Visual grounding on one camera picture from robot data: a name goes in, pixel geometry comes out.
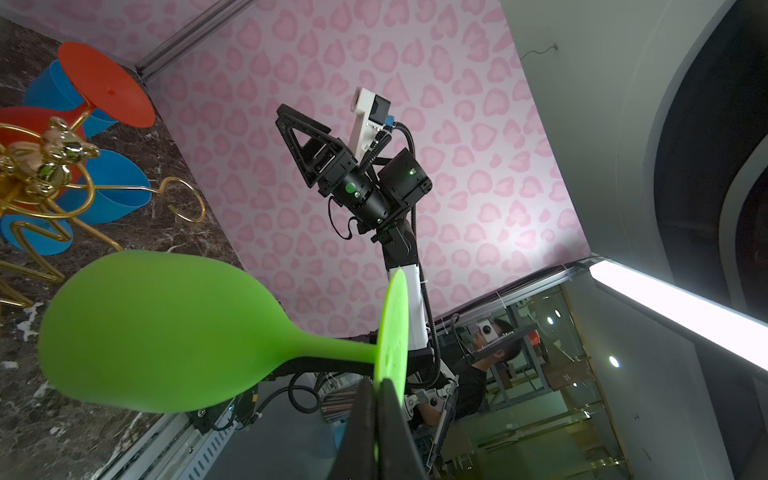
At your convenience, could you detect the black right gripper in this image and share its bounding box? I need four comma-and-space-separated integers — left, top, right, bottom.
275, 104, 392, 228

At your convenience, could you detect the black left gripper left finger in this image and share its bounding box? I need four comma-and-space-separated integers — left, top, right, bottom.
327, 378, 378, 480

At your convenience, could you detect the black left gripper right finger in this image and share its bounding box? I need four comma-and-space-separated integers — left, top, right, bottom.
376, 379, 427, 480

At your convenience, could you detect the blue wine glass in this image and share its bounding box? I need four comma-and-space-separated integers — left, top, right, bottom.
22, 60, 117, 139
0, 148, 154, 257

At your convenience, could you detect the lime green wine glass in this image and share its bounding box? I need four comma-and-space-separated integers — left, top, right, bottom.
37, 250, 411, 415

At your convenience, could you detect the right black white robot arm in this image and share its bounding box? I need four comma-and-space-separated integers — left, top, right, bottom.
276, 97, 452, 409

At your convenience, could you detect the red wine glass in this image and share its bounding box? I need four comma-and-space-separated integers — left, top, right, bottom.
1, 42, 155, 206

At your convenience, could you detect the person in black shirt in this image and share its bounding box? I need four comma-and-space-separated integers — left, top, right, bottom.
409, 340, 523, 429

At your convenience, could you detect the white ceiling light strip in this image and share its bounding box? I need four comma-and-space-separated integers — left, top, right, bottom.
589, 260, 767, 371

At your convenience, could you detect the right black corrugated cable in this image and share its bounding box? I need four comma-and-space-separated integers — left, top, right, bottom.
392, 122, 445, 385

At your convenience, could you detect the aluminium enclosure frame strut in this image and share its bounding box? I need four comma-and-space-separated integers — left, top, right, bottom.
135, 0, 254, 82

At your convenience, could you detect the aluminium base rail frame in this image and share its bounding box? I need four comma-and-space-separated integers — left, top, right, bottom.
91, 400, 238, 479

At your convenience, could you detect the gold wire wine glass rack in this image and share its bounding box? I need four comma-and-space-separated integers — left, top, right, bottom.
0, 116, 207, 310

